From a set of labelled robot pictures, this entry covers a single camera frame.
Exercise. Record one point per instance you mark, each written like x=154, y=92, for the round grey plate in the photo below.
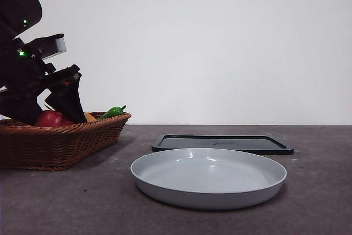
x=203, y=180

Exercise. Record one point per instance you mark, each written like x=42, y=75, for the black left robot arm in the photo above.
x=22, y=4

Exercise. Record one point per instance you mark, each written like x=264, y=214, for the red tomato with green stem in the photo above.
x=50, y=119

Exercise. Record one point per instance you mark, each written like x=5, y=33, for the brown wicker basket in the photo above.
x=60, y=147

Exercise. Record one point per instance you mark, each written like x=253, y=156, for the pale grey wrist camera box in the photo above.
x=55, y=46

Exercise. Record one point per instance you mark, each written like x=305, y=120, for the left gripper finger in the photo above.
x=19, y=109
x=67, y=100

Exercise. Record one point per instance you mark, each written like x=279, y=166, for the yellow-orange potato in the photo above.
x=90, y=117

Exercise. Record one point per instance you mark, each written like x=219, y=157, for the black rectangular tray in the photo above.
x=247, y=142

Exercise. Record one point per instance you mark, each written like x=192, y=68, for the green chili pepper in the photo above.
x=111, y=112

